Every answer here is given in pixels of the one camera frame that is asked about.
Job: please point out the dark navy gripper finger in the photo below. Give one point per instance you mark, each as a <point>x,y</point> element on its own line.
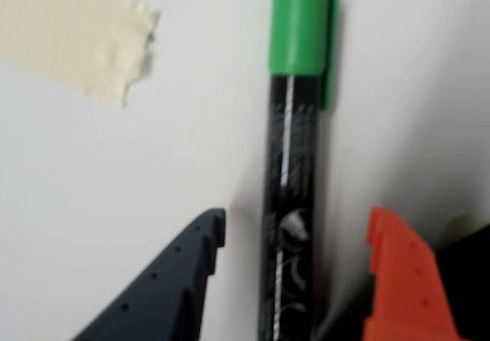
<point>161,299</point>

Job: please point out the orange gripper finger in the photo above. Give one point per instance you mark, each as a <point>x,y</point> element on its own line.
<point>409,299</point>

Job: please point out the green capped black marker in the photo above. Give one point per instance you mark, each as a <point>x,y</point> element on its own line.
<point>291,164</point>

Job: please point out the beige masking tape strip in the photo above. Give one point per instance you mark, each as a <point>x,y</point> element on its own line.
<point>69,27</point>

